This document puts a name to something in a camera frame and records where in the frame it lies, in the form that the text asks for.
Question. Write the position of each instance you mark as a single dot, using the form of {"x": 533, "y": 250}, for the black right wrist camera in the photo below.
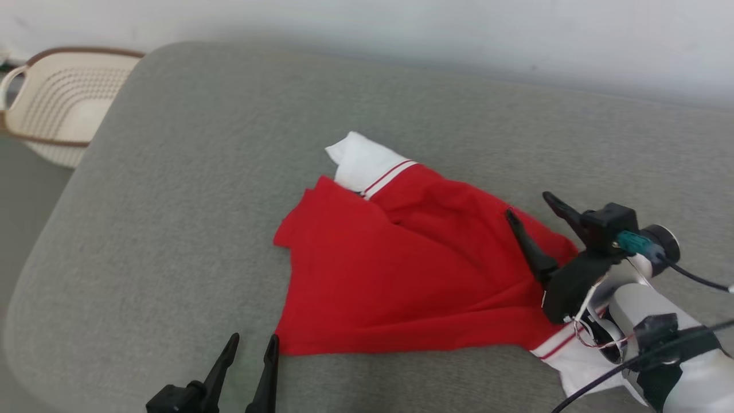
{"x": 610, "y": 226}

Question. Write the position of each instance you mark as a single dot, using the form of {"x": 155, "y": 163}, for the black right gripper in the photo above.
{"x": 573, "y": 287}

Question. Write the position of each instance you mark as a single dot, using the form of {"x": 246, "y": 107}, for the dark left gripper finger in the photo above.
{"x": 266, "y": 378}
{"x": 221, "y": 373}

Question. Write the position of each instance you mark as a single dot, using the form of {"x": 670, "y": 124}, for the cream laundry basket brown rim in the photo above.
{"x": 63, "y": 97}

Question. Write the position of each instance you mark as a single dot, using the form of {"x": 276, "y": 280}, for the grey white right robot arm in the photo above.
{"x": 642, "y": 304}

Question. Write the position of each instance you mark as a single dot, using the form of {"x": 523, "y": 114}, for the grey fabric sofa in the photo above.
{"x": 200, "y": 201}

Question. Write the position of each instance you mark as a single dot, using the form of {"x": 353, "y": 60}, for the red shirt white striped sleeves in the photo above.
{"x": 401, "y": 275}

